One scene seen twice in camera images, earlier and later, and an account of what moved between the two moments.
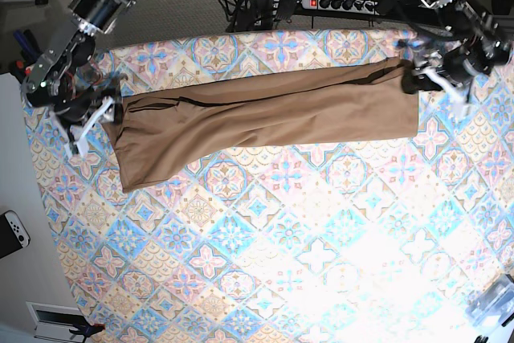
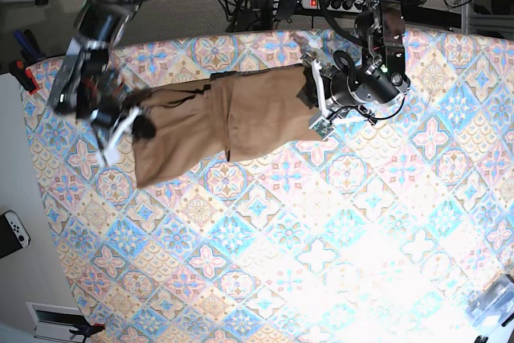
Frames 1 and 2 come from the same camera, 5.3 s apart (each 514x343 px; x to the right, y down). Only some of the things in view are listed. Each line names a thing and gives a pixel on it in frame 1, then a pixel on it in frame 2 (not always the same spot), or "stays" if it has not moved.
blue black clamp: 27,45 stays
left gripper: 451,71 → 371,78
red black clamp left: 19,71 stays
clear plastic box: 494,305 stays
